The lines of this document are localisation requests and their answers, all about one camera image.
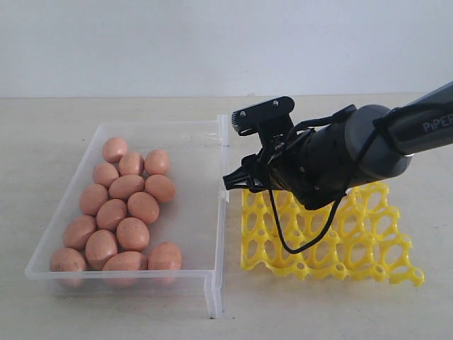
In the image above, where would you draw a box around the brown egg second row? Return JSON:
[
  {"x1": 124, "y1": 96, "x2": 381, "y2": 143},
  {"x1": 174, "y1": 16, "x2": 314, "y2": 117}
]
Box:
[
  {"x1": 108, "y1": 174, "x2": 144, "y2": 200},
  {"x1": 92, "y1": 162, "x2": 120, "y2": 188},
  {"x1": 144, "y1": 174, "x2": 176, "y2": 203}
]

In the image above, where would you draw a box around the brown egg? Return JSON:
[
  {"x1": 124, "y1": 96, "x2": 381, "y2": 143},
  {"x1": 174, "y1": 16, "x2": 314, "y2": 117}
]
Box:
[
  {"x1": 148, "y1": 242, "x2": 182, "y2": 271},
  {"x1": 144, "y1": 149, "x2": 170, "y2": 176},
  {"x1": 102, "y1": 137, "x2": 128, "y2": 164},
  {"x1": 49, "y1": 247, "x2": 88, "y2": 289},
  {"x1": 118, "y1": 152, "x2": 144, "y2": 176},
  {"x1": 103, "y1": 251, "x2": 148, "y2": 288}
]

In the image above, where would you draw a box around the brown egg packed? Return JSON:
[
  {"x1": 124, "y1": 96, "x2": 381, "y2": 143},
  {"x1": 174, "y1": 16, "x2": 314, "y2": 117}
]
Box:
[
  {"x1": 127, "y1": 192, "x2": 160, "y2": 224},
  {"x1": 116, "y1": 217, "x2": 150, "y2": 251}
]

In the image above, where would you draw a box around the black camera cable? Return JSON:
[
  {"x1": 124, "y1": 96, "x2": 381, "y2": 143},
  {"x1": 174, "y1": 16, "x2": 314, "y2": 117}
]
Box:
[{"x1": 267, "y1": 106, "x2": 404, "y2": 255}]

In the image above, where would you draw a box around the yellow plastic egg tray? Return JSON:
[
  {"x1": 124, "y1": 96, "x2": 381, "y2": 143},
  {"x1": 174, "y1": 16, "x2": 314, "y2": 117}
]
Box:
[{"x1": 241, "y1": 182, "x2": 425, "y2": 287}]

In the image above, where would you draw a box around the brown egg front left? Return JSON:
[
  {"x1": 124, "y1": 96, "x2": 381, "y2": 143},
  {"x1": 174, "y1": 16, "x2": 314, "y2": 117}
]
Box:
[{"x1": 49, "y1": 247, "x2": 88, "y2": 289}]

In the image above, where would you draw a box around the brown egg third row middle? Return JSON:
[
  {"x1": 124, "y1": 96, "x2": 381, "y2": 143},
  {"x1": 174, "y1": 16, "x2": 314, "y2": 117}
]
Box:
[{"x1": 96, "y1": 198, "x2": 127, "y2": 232}]

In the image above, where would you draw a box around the brown egg fourth row left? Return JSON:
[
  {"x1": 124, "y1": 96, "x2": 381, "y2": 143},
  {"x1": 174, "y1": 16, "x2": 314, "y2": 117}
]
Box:
[{"x1": 63, "y1": 215, "x2": 97, "y2": 251}]

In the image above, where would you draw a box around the brown egg back left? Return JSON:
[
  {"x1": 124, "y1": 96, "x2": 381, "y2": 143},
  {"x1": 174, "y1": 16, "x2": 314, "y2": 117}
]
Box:
[{"x1": 102, "y1": 137, "x2": 128, "y2": 164}]

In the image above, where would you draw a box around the clear plastic tray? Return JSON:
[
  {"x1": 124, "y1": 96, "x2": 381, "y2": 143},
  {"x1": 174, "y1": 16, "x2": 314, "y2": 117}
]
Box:
[{"x1": 25, "y1": 115, "x2": 229, "y2": 319}]

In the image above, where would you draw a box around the brown egg second row right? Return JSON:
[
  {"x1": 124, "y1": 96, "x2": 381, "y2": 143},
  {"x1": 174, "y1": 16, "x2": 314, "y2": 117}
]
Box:
[{"x1": 144, "y1": 174, "x2": 176, "y2": 203}]

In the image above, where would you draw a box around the brown egg fourth row middle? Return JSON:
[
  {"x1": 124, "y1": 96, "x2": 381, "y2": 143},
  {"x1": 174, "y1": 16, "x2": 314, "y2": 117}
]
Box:
[{"x1": 85, "y1": 229, "x2": 118, "y2": 271}]

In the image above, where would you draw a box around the brown egg second row middle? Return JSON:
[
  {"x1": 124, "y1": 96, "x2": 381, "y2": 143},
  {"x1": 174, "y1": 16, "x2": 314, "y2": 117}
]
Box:
[{"x1": 108, "y1": 174, "x2": 144, "y2": 200}]

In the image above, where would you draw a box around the brown egg back right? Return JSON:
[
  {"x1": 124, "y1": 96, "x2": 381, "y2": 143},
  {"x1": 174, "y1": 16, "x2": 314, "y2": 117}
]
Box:
[{"x1": 144, "y1": 149, "x2": 170, "y2": 176}]

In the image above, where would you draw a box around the brown egg third row left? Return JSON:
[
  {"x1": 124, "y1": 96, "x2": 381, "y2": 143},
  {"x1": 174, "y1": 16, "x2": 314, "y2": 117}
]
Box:
[{"x1": 79, "y1": 183, "x2": 108, "y2": 216}]

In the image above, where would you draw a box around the brown egg third row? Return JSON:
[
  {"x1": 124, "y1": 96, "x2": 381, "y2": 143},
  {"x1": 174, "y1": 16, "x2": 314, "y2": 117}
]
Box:
[
  {"x1": 79, "y1": 183, "x2": 108, "y2": 216},
  {"x1": 96, "y1": 198, "x2": 127, "y2": 232}
]

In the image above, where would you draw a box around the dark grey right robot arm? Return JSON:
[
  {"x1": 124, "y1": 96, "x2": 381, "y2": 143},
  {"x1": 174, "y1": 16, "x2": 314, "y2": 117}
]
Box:
[{"x1": 224, "y1": 84, "x2": 452, "y2": 210}]

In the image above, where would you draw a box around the brown egg front middle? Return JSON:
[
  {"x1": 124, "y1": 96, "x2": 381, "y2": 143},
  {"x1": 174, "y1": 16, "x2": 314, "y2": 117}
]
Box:
[{"x1": 103, "y1": 251, "x2": 148, "y2": 288}]

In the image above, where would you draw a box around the brown egg second row left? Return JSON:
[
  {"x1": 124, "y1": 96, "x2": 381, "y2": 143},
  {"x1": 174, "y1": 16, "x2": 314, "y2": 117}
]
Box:
[{"x1": 92, "y1": 162, "x2": 120, "y2": 188}]

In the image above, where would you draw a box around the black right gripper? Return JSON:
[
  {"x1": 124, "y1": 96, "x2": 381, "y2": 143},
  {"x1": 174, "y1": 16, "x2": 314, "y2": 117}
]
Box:
[{"x1": 222, "y1": 129, "x2": 346, "y2": 210}]

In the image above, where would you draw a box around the brown egg front right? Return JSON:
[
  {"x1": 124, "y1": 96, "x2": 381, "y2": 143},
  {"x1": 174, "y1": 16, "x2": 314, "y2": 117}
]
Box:
[{"x1": 148, "y1": 242, "x2": 182, "y2": 271}]

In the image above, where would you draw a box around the brown egg back middle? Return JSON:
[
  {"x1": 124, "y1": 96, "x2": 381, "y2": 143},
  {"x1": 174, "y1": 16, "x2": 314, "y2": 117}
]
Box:
[{"x1": 118, "y1": 152, "x2": 144, "y2": 176}]

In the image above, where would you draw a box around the brown egg fourth row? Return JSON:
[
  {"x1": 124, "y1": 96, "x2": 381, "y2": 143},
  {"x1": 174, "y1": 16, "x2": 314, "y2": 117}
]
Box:
[
  {"x1": 85, "y1": 229, "x2": 118, "y2": 271},
  {"x1": 63, "y1": 215, "x2": 97, "y2": 251}
]

